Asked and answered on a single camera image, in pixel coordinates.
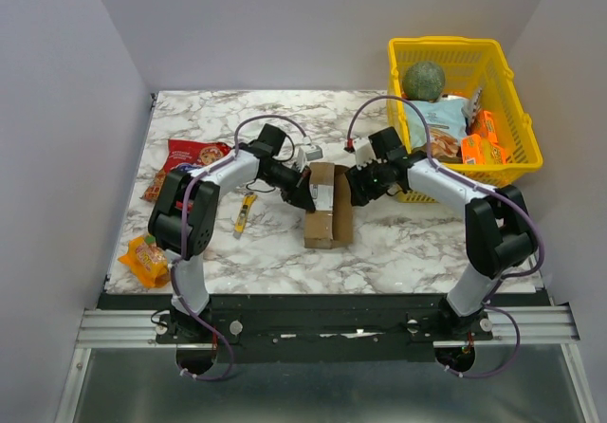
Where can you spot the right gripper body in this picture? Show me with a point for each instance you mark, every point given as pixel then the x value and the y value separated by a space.
pixel 357 184

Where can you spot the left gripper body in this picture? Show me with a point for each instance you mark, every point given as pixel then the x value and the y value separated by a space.
pixel 289 181

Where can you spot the yellow utility knife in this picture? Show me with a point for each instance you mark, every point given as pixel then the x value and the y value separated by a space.
pixel 242 217

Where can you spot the brown cardboard express box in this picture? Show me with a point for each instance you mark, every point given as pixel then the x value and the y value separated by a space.
pixel 331 224

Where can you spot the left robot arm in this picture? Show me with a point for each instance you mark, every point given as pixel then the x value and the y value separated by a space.
pixel 182 222

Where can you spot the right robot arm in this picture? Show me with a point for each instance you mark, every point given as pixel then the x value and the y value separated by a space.
pixel 499 234

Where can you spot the orange candy box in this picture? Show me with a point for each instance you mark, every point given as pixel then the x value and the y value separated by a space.
pixel 484 126
pixel 476 150

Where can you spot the light blue snack bag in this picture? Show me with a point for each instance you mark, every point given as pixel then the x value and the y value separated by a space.
pixel 447 124

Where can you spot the red snack bag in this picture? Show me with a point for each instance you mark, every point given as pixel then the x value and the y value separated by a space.
pixel 184 153

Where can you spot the green melon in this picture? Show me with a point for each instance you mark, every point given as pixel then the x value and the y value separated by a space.
pixel 424 81

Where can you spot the silver foil packet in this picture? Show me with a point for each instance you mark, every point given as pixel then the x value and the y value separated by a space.
pixel 473 105

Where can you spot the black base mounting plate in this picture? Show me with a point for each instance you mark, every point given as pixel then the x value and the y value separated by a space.
pixel 322 328

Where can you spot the yellow plastic basket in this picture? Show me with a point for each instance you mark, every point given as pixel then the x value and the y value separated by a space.
pixel 469 63

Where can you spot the orange gummy candy bag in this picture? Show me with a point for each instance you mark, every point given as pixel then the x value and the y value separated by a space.
pixel 146 261

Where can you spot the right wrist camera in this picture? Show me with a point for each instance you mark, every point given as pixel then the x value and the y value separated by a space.
pixel 363 152

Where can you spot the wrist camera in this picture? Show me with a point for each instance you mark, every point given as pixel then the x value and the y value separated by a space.
pixel 363 152
pixel 306 154

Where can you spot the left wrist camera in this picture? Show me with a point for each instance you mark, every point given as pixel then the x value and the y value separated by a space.
pixel 306 154

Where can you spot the aluminium rail frame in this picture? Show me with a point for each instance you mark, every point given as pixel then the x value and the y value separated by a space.
pixel 113 329

